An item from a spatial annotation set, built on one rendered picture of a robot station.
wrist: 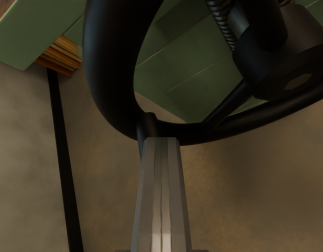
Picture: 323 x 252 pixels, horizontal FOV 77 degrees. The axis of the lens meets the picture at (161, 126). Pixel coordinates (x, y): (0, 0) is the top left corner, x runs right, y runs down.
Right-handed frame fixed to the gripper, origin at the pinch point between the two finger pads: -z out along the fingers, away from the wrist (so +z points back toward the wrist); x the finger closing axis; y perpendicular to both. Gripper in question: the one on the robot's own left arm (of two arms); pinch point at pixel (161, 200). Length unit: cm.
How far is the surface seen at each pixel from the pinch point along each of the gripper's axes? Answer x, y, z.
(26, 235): -70, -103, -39
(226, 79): 16.1, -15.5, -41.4
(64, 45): -73, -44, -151
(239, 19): 6.4, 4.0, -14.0
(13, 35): -18.9, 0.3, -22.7
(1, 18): -18.9, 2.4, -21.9
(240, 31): 6.6, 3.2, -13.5
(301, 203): 53, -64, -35
